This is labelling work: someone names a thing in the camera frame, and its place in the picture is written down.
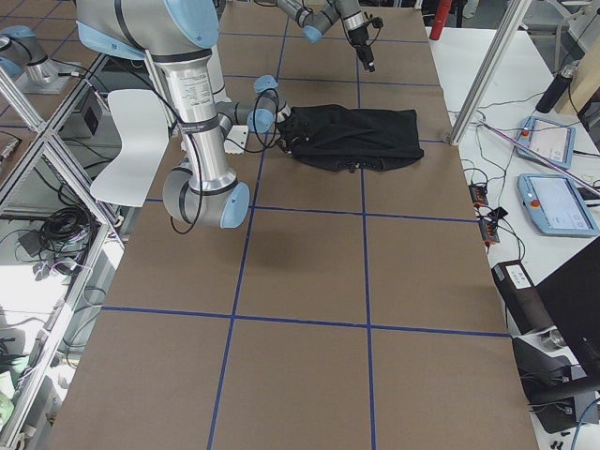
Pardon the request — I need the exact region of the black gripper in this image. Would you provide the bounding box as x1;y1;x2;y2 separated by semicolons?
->
349;26;375;72
276;112;305;153

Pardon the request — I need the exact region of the black t-shirt with logo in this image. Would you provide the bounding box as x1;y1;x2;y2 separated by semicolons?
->
288;104;424;173

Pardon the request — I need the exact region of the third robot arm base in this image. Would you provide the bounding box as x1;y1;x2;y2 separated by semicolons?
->
1;25;70;95

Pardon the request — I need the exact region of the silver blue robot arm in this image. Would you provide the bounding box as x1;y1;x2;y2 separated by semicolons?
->
272;0;383;72
76;1;291;229

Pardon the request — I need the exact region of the black monitor arm base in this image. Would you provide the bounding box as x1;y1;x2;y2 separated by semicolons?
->
512;337;599;433

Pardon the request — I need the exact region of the red cylinder bottle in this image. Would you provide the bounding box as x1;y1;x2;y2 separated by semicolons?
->
429;0;453;40

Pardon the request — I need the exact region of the white chair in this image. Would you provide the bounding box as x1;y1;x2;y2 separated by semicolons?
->
90;89;170;207

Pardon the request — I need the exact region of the black water bottle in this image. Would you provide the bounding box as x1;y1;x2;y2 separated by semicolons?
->
535;64;577;113

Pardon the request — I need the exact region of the small black adapter box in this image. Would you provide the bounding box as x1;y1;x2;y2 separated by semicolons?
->
487;206;508;221

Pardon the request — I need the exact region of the far blue teach pendant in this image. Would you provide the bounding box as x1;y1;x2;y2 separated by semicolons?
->
517;115;576;169

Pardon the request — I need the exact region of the blue teach pendant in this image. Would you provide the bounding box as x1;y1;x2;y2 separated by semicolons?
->
517;173;599;237
517;115;576;169

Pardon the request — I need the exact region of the near blue teach pendant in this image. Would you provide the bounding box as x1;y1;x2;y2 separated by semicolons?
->
517;173;599;237

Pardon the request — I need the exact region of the black monitor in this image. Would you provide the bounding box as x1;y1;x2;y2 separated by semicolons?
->
536;239;599;376

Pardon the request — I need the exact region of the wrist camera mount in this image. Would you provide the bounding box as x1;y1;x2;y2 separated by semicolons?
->
367;16;383;29

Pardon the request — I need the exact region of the aluminium frame post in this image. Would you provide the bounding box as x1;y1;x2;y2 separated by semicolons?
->
448;0;532;146

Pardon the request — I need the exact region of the bundle of black cables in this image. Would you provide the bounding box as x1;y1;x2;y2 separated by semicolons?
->
39;205;102;263

